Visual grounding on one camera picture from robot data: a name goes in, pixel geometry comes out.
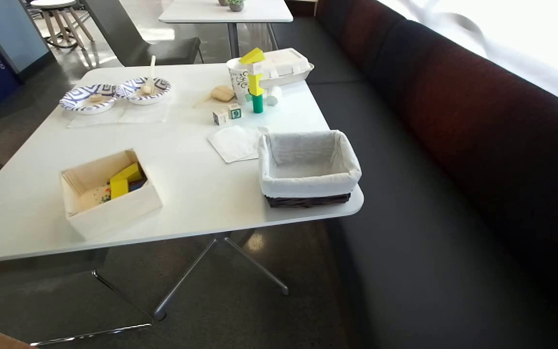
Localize green cylinder block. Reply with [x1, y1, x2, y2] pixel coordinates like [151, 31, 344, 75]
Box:
[249, 93, 267, 116]

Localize yellow wedge block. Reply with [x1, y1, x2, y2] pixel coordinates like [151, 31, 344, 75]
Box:
[238, 46, 267, 68]

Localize white wooden box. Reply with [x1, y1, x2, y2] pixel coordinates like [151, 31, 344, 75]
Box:
[58, 147, 164, 242]

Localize white paper napkin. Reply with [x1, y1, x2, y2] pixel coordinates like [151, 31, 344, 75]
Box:
[205, 124, 269, 167]

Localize small white item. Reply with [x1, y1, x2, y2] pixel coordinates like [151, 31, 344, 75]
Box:
[263, 85, 282, 108]

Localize tan cookie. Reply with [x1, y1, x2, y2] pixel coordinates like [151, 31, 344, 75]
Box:
[209, 83, 238, 105]

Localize white takeout container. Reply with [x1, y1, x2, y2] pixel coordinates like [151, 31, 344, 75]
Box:
[251, 46, 315, 89]

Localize metal table legs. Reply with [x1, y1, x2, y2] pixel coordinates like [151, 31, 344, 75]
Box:
[29, 233, 290, 347]

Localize white side table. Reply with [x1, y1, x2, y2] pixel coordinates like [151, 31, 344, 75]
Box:
[156, 0, 294, 58]

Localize black chair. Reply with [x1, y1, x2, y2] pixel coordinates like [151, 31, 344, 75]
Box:
[83, 0, 205, 68]

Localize green cup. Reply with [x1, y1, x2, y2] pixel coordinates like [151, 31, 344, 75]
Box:
[216, 0, 246, 13]

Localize dark bench sofa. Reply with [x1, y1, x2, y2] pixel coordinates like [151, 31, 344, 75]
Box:
[271, 0, 558, 349]

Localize metal frame stool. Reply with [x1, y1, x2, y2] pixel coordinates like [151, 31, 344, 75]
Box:
[25, 0, 100, 70]

